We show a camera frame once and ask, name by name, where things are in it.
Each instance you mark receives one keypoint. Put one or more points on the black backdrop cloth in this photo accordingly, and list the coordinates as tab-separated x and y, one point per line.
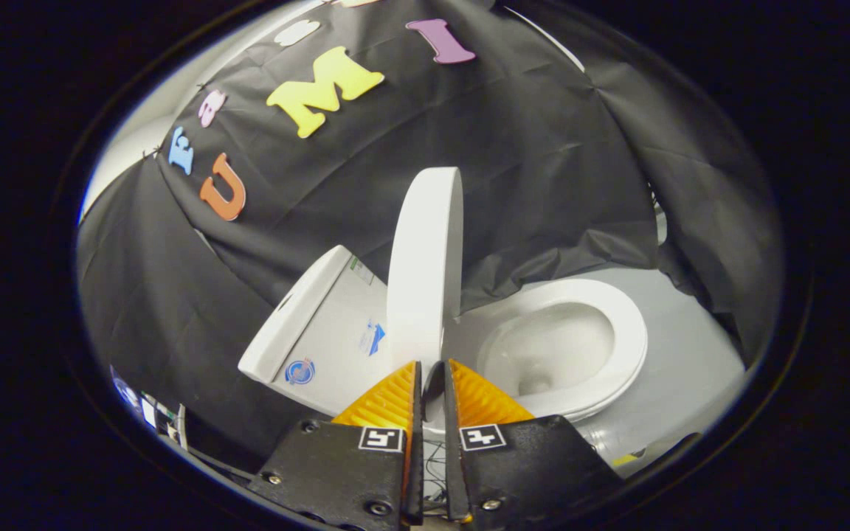
528	169

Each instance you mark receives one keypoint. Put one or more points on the white toilet bowl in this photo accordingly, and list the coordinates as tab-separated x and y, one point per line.
550	346

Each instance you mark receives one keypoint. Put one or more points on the yellow floor tape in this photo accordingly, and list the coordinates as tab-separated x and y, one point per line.
624	459

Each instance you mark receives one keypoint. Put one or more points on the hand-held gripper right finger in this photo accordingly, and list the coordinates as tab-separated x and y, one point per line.
451	442

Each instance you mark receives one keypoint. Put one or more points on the white toilet lid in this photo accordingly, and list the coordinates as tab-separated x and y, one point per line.
425	258

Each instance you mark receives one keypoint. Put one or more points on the white clutter by cloth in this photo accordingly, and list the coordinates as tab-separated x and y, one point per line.
150	411

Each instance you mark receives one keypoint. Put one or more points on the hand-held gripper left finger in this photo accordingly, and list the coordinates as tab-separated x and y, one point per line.
416	442

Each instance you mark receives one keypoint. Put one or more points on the white toilet tank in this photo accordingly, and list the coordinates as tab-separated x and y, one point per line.
322	332

